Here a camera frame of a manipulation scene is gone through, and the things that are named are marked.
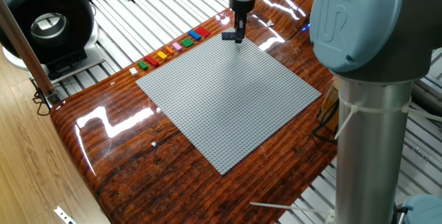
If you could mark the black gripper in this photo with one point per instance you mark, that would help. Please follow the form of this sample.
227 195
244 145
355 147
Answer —
242 6

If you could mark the black Lego plate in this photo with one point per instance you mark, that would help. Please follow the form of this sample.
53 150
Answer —
228 36

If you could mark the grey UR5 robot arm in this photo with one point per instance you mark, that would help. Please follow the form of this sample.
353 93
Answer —
369 148

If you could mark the wide red Lego plate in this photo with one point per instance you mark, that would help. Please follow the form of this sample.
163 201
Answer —
202 32

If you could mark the blue Lego plate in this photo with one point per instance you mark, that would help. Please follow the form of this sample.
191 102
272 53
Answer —
194 35

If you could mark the green square Lego plate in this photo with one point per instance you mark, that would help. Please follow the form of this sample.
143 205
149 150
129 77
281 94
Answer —
187 42

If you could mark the pink Lego brick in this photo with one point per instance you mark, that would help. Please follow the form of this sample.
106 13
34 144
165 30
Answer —
177 46

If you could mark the thin orange Lego brick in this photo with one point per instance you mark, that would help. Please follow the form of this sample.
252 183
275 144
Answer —
169 50

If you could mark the grey Lego baseplate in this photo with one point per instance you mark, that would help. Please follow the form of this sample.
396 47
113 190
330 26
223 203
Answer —
228 99

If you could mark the yellow Lego brick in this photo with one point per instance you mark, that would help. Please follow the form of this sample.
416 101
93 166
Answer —
162 55

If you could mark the long red Lego plate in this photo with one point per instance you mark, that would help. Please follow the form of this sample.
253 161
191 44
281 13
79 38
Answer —
151 61

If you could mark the small green Lego brick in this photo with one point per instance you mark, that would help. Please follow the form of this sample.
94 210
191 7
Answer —
143 65

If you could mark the white Lego brick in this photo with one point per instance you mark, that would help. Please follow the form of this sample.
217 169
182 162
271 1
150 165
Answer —
133 71

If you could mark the crumpled white paper scrap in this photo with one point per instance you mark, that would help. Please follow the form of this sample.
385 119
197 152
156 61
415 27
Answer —
270 23

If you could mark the taped cardboard box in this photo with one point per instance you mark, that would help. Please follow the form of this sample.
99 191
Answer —
329 103

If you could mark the looped white zip tie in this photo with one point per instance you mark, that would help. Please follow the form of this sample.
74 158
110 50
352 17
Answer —
374 109

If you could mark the slanted metal frame beam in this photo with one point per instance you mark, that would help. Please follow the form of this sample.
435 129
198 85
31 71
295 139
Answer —
24 51

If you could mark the white metal bracket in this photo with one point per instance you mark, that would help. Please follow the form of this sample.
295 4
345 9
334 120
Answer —
64 214

